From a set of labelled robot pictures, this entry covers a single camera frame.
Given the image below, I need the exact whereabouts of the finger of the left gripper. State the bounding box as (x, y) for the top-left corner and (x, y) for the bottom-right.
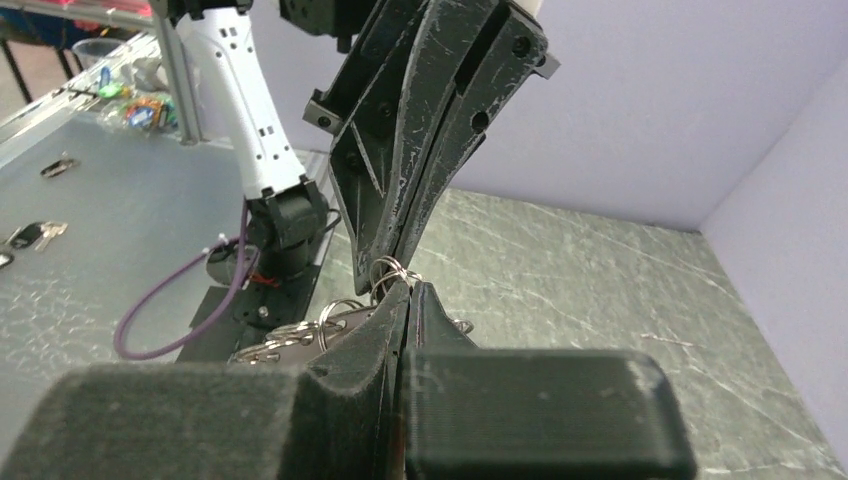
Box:
(303, 0), (498, 296)
(394, 1), (548, 263)

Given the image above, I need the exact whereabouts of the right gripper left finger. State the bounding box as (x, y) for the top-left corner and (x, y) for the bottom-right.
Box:
(1, 285), (410, 479)

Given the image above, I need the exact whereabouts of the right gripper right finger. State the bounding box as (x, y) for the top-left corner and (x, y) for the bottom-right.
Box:
(401, 282), (697, 479)

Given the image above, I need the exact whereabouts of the metal keyring with keys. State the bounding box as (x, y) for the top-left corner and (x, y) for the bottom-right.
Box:
(228, 254), (475, 367)

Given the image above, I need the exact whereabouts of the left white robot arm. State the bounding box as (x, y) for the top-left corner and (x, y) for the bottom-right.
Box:
(151, 1), (558, 293)

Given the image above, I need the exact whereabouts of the bag of coloured keys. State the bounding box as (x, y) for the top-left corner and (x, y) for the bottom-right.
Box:
(97, 93), (178, 132)

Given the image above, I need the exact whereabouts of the black tagged key outside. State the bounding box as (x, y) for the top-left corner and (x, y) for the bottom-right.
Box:
(1, 221), (68, 269)

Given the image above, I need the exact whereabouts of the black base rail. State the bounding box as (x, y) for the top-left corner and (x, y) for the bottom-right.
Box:
(176, 265), (321, 363)

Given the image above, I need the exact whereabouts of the aluminium frame post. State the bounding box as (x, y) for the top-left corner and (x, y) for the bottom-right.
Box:
(149, 1), (202, 145)

